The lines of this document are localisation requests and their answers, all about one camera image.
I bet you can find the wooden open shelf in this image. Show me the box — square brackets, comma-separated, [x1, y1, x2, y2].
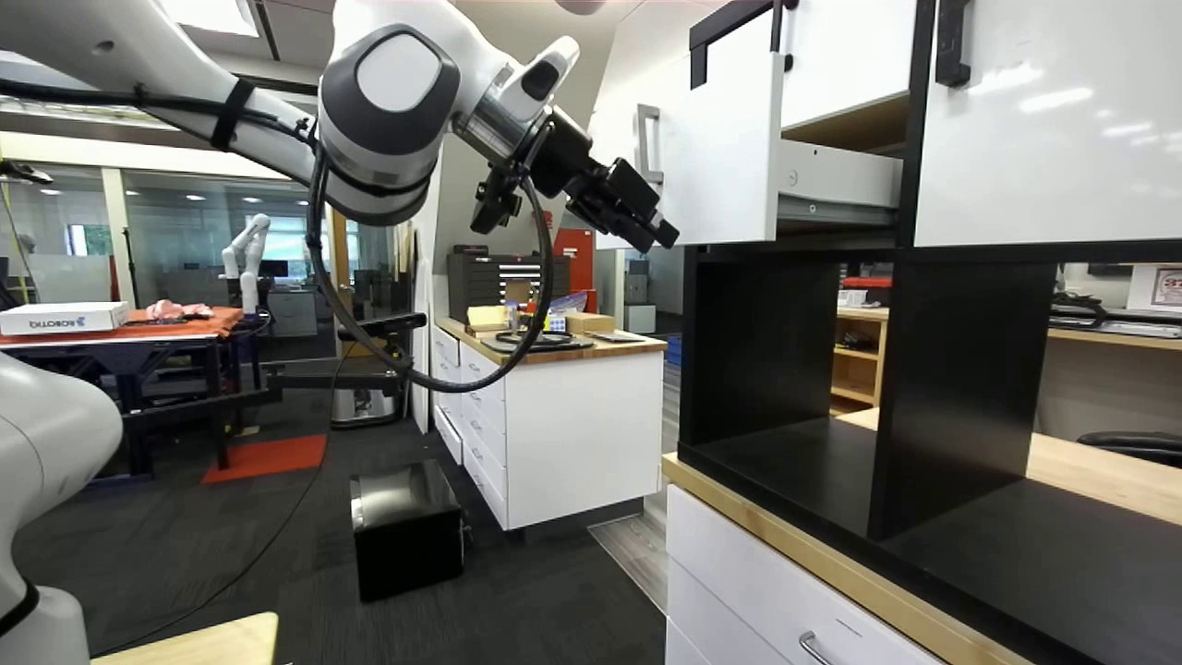
[827, 303, 892, 415]

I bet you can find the white drawer with silver handle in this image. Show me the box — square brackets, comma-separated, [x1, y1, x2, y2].
[631, 6, 909, 247]

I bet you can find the white island cabinet wooden top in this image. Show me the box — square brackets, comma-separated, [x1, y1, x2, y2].
[428, 309, 669, 534]

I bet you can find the black shelf unit frame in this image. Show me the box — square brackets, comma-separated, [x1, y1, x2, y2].
[676, 0, 1182, 665]

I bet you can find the black table with red top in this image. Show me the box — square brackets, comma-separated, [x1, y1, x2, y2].
[0, 303, 269, 479]

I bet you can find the white base cabinet wooden counter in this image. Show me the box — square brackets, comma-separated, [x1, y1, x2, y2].
[660, 428, 1182, 665]

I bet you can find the light wooden table corner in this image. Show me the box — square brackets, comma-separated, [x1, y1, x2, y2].
[87, 608, 283, 665]

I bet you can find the black metal stand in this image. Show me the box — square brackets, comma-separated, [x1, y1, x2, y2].
[262, 309, 433, 428]

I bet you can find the black box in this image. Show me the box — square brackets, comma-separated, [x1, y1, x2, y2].
[348, 457, 467, 604]

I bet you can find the black tool chest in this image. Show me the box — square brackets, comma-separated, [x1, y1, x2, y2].
[443, 240, 573, 324]

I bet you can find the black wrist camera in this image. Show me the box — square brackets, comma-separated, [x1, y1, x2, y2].
[467, 162, 528, 240]

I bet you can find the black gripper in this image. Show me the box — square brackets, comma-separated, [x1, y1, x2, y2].
[528, 106, 682, 257]

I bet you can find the small wooden box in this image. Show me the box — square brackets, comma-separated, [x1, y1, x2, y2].
[560, 309, 619, 340]

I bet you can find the flat white box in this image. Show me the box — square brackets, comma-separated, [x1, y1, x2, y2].
[0, 300, 133, 340]

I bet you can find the white cabinet door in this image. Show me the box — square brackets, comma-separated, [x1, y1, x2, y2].
[916, 0, 1182, 251]

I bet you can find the red cabinet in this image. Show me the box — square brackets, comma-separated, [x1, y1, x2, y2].
[549, 226, 602, 313]

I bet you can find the red floor mat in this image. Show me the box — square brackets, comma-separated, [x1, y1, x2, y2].
[199, 431, 332, 486]

